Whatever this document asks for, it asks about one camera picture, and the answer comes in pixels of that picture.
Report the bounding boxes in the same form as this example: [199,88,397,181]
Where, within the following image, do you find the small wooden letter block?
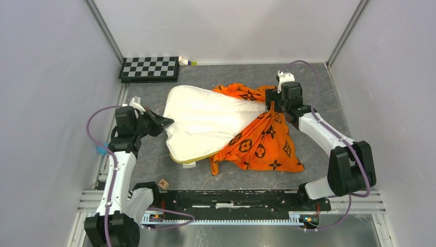
[158,179,169,190]

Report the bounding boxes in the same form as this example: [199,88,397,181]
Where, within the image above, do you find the aluminium frame rail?
[326,0,371,67]

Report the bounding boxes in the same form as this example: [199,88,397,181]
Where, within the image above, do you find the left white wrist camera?
[129,96,146,113]

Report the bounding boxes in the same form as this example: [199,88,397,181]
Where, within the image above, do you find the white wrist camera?
[129,96,146,113]
[277,70,295,93]

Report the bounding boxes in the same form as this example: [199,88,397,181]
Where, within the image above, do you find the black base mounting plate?
[152,189,331,220]

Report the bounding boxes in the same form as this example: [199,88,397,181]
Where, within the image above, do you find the blue plastic clip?
[97,145,107,156]

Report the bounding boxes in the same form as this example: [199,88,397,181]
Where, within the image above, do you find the white toothed cable duct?
[140,213,304,226]

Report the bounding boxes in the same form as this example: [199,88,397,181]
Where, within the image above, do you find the orange patterned pillowcase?
[209,82,305,176]

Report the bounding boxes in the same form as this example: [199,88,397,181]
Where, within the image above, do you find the small white green bottle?
[178,56,197,66]

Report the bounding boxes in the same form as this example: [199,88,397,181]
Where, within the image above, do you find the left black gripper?
[132,107,173,138]

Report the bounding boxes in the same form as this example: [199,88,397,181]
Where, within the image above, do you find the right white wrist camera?
[277,70,295,93]

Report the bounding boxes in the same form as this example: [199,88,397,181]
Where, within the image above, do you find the black white checkerboard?
[118,56,179,83]

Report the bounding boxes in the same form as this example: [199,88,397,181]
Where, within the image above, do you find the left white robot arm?
[84,103,174,246]

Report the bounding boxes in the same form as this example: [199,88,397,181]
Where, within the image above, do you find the white quilted pillow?
[163,85,265,164]

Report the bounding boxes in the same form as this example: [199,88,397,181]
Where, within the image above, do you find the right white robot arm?
[265,82,376,210]

